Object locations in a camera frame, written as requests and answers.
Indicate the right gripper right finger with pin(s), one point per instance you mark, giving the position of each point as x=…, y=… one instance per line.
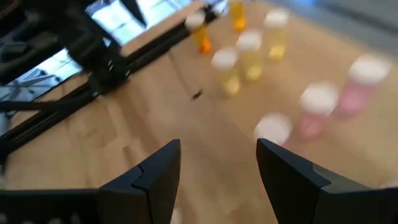
x=295, y=193

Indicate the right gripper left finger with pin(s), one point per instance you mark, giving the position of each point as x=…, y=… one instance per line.
x=149, y=196

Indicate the pink pill bottle white cap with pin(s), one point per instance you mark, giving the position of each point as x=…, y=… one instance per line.
x=317, y=105
x=360, y=90
x=273, y=127

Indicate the yellow pill bottle white cap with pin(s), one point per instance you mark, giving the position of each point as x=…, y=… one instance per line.
x=276, y=37
x=227, y=71
x=250, y=56

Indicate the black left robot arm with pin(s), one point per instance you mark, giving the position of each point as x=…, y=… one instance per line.
x=77, y=40

